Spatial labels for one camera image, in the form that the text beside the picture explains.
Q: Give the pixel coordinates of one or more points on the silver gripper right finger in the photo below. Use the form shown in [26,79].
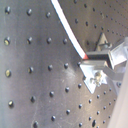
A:
[119,52]

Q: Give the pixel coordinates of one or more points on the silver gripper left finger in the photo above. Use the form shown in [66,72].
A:
[97,70]

